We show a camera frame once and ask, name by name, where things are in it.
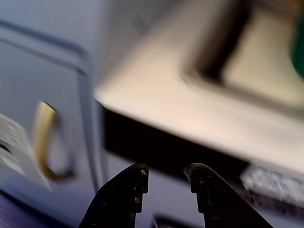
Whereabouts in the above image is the blue toy kitchen cabinet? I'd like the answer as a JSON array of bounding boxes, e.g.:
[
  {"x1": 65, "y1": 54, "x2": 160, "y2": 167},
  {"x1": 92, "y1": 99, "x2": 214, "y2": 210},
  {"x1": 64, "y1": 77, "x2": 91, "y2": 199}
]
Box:
[{"x1": 0, "y1": 0, "x2": 262, "y2": 228}]

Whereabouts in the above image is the white paper label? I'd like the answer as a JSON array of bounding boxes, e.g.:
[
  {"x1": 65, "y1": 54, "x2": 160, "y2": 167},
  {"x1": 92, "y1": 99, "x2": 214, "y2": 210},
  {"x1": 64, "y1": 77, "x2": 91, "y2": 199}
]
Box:
[{"x1": 0, "y1": 113, "x2": 53, "y2": 191}]

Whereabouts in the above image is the green object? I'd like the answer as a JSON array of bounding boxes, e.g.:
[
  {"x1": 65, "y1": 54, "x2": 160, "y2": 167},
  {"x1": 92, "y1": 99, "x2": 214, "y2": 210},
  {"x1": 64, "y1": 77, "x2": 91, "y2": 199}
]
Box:
[{"x1": 290, "y1": 22, "x2": 304, "y2": 79}]

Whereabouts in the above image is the gold curved door handle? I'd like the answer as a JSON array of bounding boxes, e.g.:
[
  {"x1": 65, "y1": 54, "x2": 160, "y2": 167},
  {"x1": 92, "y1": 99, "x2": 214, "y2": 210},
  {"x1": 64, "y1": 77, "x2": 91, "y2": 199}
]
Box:
[{"x1": 34, "y1": 100, "x2": 75, "y2": 181}]

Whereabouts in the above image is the white ribbed plastic part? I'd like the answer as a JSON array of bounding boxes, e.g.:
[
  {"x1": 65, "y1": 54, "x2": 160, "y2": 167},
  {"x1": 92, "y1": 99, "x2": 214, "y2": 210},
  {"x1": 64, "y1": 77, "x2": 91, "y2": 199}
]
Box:
[{"x1": 239, "y1": 165, "x2": 304, "y2": 209}]

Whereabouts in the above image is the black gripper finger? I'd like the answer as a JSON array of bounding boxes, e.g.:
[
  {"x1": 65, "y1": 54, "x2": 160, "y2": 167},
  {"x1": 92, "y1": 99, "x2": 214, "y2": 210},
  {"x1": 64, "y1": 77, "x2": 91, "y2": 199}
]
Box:
[
  {"x1": 78, "y1": 162, "x2": 150, "y2": 228},
  {"x1": 183, "y1": 162, "x2": 274, "y2": 228}
]

